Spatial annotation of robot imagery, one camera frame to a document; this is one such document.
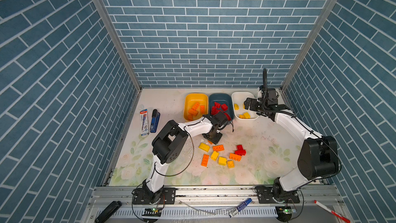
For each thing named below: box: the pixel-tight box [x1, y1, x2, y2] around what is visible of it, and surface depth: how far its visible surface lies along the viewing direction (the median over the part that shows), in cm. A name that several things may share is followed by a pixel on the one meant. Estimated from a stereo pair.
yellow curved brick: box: [198, 142, 211, 153], surface depth 91 cm
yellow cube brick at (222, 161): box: [218, 156, 227, 166], surface depth 85 cm
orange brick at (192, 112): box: [188, 108, 199, 117], surface depth 107 cm
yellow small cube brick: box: [210, 150, 220, 162], surface depth 86 cm
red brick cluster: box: [234, 144, 246, 156], surface depth 90 cm
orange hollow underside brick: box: [212, 144, 225, 152], surface depth 91 cm
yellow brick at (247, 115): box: [242, 112, 252, 119], surface depth 104 cm
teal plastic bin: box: [208, 92, 235, 121], surface depth 110 cm
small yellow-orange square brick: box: [227, 160, 235, 169], surface depth 86 cm
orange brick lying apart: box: [200, 153, 210, 168], surface depth 86 cm
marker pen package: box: [139, 108, 150, 136], surface depth 101 cm
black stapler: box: [94, 200, 122, 223], surface depth 69 cm
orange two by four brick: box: [228, 152, 242, 162], surface depth 86 cm
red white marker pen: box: [313, 199, 351, 223], surface depth 71 cm
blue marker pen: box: [228, 197, 253, 218], surface depth 71 cm
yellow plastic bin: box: [183, 92, 209, 121], surface depth 110 cm
